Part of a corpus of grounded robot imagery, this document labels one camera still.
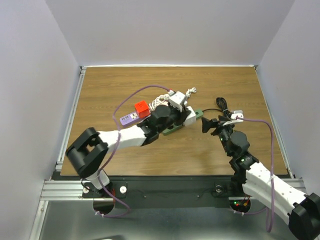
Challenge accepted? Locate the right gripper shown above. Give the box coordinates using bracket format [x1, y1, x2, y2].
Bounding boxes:
[200, 115, 235, 157]

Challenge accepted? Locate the purple power strip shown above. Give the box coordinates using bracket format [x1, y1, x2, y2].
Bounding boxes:
[119, 112, 140, 127]

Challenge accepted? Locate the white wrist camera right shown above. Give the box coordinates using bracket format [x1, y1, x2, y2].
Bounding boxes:
[223, 110, 244, 126]

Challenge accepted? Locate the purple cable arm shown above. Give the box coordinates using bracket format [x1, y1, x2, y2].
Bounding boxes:
[92, 85, 173, 218]
[232, 117, 275, 233]

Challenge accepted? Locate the red cube socket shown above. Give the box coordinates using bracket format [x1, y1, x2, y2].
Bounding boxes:
[134, 100, 151, 119]

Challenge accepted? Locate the green power strip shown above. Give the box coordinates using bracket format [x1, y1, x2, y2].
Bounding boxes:
[162, 109, 204, 136]

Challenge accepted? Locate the aluminium table edge rail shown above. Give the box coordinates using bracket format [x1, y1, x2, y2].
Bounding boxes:
[55, 66, 87, 172]

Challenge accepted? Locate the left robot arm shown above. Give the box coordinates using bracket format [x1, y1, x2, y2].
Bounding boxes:
[65, 104, 196, 197]

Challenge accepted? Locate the white cube adapter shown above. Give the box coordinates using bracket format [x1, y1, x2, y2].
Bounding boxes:
[183, 106, 197, 127]

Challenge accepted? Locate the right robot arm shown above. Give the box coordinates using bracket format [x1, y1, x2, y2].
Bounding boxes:
[201, 115, 320, 240]

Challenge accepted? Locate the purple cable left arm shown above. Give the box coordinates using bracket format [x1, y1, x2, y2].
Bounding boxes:
[92, 85, 173, 218]

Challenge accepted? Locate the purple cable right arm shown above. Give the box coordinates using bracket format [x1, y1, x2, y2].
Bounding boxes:
[232, 117, 275, 233]

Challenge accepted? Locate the white cable of strip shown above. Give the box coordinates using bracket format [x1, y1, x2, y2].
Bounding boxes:
[183, 86, 197, 101]

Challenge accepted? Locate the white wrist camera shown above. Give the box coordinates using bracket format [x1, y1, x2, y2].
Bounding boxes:
[223, 110, 244, 126]
[168, 89, 188, 112]

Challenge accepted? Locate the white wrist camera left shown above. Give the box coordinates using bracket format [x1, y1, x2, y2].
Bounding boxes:
[168, 89, 188, 112]

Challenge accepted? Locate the black power cord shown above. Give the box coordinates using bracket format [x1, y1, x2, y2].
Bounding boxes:
[202, 96, 232, 118]

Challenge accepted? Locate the white coiled power cable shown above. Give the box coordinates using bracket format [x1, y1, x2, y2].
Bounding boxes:
[148, 94, 172, 112]

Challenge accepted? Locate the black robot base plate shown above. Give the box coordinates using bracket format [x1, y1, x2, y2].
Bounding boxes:
[82, 174, 261, 210]

